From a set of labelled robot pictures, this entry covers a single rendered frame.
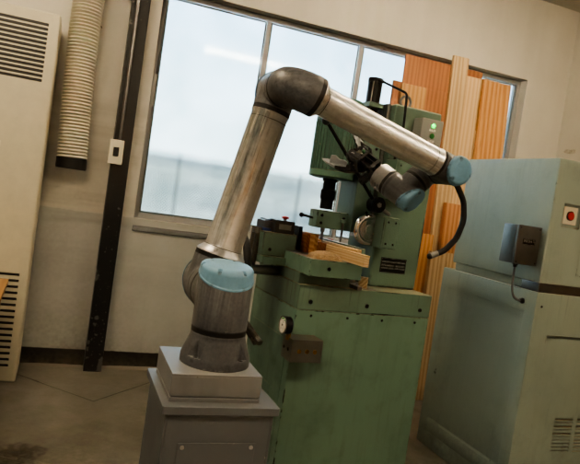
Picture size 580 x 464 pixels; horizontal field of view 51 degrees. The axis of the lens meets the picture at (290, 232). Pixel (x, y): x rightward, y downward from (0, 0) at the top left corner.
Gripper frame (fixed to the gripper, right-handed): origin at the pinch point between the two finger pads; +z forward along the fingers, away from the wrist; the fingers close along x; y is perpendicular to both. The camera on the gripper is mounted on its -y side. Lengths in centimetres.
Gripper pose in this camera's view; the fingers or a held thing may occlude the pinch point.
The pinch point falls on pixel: (337, 146)
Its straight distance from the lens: 219.5
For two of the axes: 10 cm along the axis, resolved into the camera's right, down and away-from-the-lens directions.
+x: -7.5, 6.1, -2.6
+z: -6.5, -5.9, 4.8
